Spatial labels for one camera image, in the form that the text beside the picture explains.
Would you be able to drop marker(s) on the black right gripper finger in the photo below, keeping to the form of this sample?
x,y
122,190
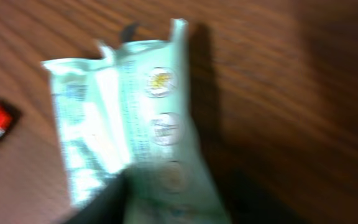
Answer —
x,y
108,207

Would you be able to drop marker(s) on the white teal snack packet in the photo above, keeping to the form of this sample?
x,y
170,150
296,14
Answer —
x,y
127,116

